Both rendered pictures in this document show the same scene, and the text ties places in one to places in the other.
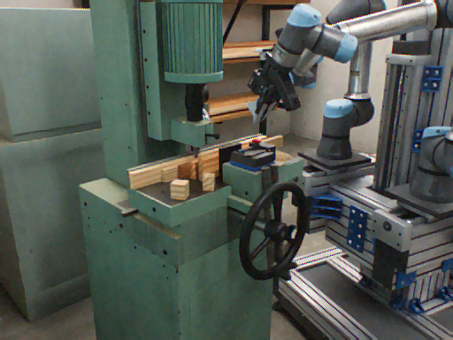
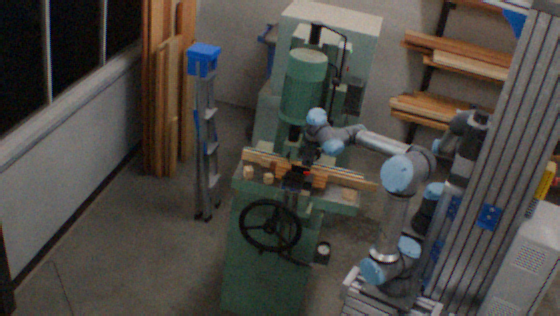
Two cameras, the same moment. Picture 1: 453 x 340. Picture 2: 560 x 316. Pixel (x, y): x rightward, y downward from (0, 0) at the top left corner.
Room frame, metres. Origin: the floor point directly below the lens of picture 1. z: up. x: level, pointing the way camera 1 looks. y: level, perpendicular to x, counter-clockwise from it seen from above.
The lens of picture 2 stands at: (-0.17, -1.66, 2.36)
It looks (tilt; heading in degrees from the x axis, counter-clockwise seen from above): 31 degrees down; 51
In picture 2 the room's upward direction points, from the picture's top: 10 degrees clockwise
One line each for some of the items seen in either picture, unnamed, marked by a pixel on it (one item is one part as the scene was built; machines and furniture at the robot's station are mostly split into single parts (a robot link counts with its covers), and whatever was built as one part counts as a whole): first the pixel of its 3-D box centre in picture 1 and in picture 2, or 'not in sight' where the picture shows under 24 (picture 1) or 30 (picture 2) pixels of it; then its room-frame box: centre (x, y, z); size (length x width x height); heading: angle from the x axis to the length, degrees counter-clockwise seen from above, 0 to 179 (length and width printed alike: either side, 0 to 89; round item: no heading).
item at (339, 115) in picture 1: (338, 116); (436, 198); (1.78, -0.47, 0.98); 0.13 x 0.12 x 0.14; 132
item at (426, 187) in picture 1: (434, 180); (396, 276); (1.34, -0.69, 0.87); 0.15 x 0.15 x 0.10
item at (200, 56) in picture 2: not in sight; (203, 135); (1.38, 1.03, 0.58); 0.27 x 0.25 x 1.16; 130
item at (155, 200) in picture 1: (234, 183); (296, 191); (1.30, -0.02, 0.87); 0.61 x 0.30 x 0.06; 135
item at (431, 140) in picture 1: (441, 147); (403, 255); (1.33, -0.69, 0.98); 0.13 x 0.12 x 0.14; 2
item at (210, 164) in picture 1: (228, 161); (301, 176); (1.33, 0.00, 0.94); 0.24 x 0.02 x 0.07; 135
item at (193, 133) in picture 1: (191, 133); (292, 146); (1.34, 0.11, 1.03); 0.14 x 0.07 x 0.09; 45
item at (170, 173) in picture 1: (229, 156); (319, 174); (1.44, -0.01, 0.92); 0.58 x 0.02 x 0.04; 135
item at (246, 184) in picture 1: (253, 177); (294, 193); (1.24, -0.08, 0.92); 0.15 x 0.13 x 0.09; 135
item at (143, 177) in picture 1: (207, 158); (302, 167); (1.39, 0.07, 0.93); 0.60 x 0.02 x 0.05; 135
